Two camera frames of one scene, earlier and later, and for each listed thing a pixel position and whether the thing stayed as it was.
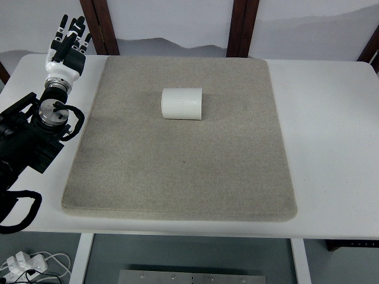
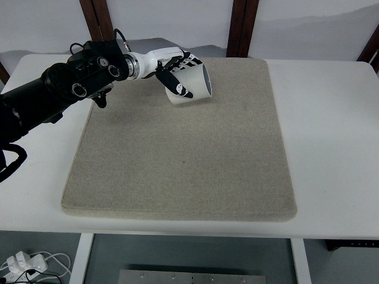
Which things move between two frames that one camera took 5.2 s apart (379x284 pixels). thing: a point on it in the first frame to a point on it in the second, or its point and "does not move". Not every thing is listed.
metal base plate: [188, 277] does not move
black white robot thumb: [65, 46] to [169, 80]
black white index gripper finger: [83, 49] to [188, 64]
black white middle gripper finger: [80, 31] to [193, 60]
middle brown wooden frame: [243, 16] does not move
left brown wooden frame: [100, 22] does not move
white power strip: [22, 267] does not move
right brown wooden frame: [370, 54] does not move
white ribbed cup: [182, 103] to [196, 81]
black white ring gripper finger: [72, 29] to [192, 58]
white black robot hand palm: [69, 68] to [148, 60]
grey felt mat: [231, 164] does not move
